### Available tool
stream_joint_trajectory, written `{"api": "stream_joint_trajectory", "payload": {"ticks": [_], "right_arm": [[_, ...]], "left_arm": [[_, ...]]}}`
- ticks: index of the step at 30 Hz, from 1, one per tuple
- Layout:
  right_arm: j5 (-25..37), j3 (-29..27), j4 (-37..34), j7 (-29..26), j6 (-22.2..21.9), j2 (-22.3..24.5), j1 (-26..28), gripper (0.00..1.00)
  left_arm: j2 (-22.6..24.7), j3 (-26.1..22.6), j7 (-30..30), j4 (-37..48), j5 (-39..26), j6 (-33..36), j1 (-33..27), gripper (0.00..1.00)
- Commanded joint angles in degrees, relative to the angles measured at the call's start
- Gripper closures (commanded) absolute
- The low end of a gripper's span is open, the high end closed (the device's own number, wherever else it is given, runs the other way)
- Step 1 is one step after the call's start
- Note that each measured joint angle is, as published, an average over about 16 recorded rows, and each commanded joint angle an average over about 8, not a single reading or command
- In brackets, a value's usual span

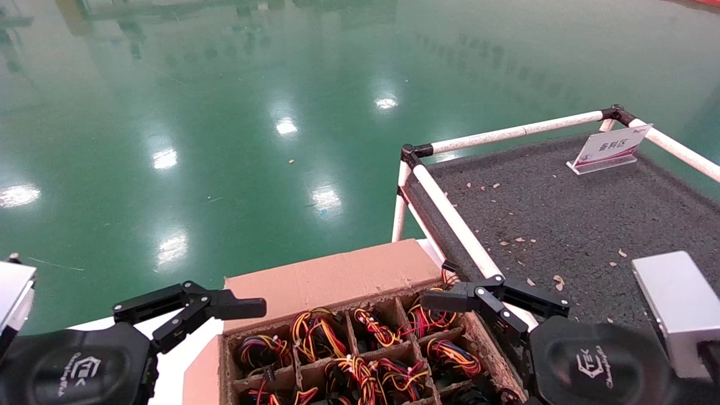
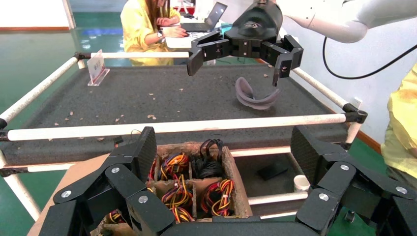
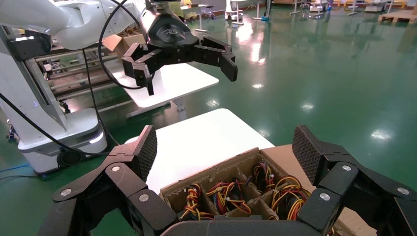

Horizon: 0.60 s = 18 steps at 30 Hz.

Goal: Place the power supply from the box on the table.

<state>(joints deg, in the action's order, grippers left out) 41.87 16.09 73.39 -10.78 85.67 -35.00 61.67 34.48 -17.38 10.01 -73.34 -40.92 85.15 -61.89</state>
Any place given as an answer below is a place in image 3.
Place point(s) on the white robot body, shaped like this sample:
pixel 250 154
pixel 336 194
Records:
pixel 75 125

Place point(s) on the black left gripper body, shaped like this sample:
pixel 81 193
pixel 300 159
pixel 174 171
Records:
pixel 169 29

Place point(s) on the distant white robot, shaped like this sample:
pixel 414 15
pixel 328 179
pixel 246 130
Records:
pixel 233 13

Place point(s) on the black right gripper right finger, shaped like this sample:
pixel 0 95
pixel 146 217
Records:
pixel 338 182

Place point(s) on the metal roller rack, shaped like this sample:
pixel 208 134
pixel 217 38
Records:
pixel 75 81

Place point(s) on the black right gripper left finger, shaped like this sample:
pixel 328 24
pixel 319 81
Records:
pixel 123 182

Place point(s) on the wooden pallet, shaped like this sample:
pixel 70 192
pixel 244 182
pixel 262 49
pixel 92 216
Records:
pixel 397 16

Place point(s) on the open brown cardboard carton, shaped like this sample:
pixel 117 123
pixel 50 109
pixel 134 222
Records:
pixel 130 42

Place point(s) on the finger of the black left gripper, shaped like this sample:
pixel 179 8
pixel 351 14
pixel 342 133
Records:
pixel 140 71
pixel 224 58

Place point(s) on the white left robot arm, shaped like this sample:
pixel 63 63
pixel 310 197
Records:
pixel 84 29

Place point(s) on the white side table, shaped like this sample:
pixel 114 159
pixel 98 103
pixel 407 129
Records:
pixel 182 81

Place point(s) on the divided brown cardboard box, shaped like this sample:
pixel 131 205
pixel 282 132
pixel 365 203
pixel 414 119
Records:
pixel 283 159

